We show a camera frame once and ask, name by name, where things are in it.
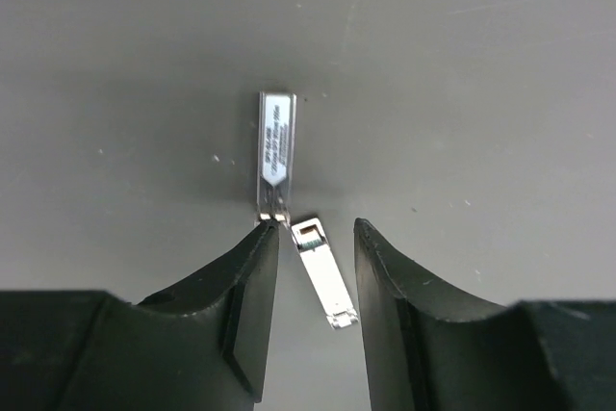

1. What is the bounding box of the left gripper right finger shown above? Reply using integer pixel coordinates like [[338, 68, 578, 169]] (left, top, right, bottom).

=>
[[354, 218, 615, 410]]

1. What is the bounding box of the silver sfp module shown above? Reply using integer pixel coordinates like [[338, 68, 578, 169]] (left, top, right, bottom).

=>
[[256, 91, 297, 226], [291, 217, 359, 329]]

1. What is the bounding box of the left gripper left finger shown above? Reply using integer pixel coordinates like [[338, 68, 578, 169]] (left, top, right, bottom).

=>
[[1, 220, 279, 410]]

